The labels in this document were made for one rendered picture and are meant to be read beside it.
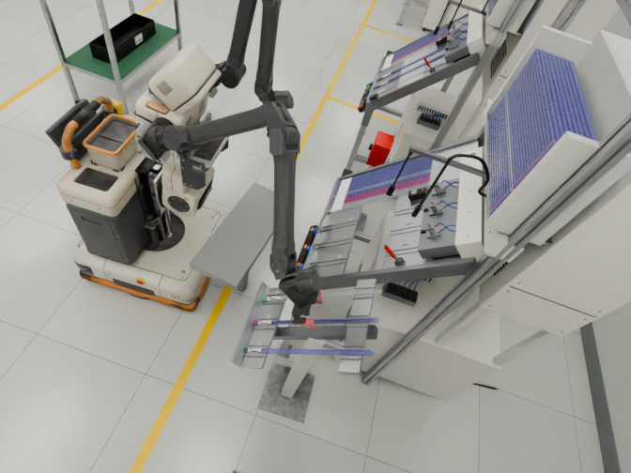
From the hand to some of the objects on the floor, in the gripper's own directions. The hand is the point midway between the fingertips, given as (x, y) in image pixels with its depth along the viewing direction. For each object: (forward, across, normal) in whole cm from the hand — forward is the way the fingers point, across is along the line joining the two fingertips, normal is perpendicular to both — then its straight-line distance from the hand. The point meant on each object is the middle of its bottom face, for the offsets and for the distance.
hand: (316, 314), depth 128 cm
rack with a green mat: (-58, -205, -206) cm, 296 cm away
